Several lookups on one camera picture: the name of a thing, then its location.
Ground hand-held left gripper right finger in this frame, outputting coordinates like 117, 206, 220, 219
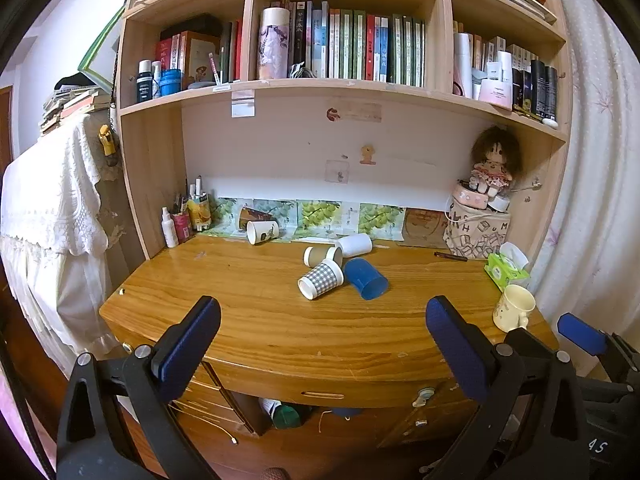
425, 295, 597, 480

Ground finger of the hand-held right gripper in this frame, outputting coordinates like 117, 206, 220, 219
557, 312, 640, 386

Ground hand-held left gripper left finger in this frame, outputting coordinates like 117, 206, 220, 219
56, 295, 222, 480

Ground blue plastic cup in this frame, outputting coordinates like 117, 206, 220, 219
343, 257, 390, 301

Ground white printed paper cup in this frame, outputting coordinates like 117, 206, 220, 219
246, 219, 280, 245

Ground brown printed cup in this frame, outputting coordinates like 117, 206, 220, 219
237, 206, 273, 231

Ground checkered paper cup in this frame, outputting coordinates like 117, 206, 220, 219
298, 259, 345, 301

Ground plain white cup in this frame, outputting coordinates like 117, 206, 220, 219
335, 233, 373, 259

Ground brown paper cup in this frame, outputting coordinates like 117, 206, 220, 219
303, 245, 344, 268

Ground row of upright books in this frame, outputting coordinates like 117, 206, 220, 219
287, 0, 426, 88

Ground cream ceramic mug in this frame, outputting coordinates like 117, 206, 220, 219
493, 284, 536, 333

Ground wooden desk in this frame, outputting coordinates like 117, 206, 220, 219
99, 234, 560, 471

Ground green tissue box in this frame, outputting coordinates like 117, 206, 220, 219
483, 242, 531, 292

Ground letter print storage bag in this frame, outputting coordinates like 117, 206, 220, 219
443, 202, 512, 261

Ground white spray bottle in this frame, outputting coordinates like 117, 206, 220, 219
161, 206, 179, 249

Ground red container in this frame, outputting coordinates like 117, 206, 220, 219
171, 211, 194, 242

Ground green white bottle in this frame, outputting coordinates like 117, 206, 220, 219
260, 397, 313, 430

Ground yellow can pen holder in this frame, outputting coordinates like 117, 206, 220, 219
186, 197, 213, 233

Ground brown cardboard sheet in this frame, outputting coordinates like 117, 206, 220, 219
402, 207, 451, 249

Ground green leaf print sheet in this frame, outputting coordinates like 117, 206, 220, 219
295, 200, 347, 239
250, 199, 297, 242
357, 203, 406, 242
207, 197, 251, 237

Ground pink box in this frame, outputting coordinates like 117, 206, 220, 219
451, 182, 493, 210

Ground wooden bookshelf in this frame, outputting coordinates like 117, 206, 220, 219
112, 0, 573, 261

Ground white lace cloth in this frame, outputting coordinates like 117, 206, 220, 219
0, 115, 122, 356

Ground brown-haired rag doll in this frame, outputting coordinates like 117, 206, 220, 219
469, 126, 522, 196

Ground white floral curtain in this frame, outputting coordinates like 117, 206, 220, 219
530, 0, 640, 346

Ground row of black bottles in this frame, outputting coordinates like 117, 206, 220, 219
522, 60, 558, 117

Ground pink white carton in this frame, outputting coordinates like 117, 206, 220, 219
478, 80, 513, 108

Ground blue jar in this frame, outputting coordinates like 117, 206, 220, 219
160, 69, 183, 97

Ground dark bottle white cap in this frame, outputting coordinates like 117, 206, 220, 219
136, 60, 153, 103

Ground pile of old books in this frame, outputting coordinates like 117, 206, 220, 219
40, 85, 113, 136

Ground row of red books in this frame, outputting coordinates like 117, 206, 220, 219
155, 17, 244, 87

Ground tall white bottle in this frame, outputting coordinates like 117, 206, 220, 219
454, 32, 473, 98

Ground floral cylinder tube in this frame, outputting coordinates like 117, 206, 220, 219
256, 7, 291, 81

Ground white cable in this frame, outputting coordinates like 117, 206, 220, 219
170, 404, 239, 446

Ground green picture frame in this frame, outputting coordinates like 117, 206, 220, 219
78, 5, 126, 88

